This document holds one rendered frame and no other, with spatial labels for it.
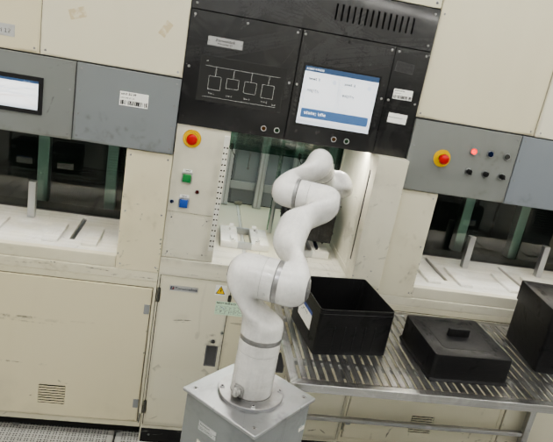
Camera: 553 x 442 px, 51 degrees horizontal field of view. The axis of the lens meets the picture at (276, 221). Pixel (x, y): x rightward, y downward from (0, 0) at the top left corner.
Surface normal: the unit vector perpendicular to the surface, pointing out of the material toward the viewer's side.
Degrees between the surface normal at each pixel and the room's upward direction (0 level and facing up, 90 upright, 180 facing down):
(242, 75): 90
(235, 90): 90
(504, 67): 90
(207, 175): 90
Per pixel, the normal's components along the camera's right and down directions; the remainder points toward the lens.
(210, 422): -0.62, 0.13
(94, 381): 0.11, 0.32
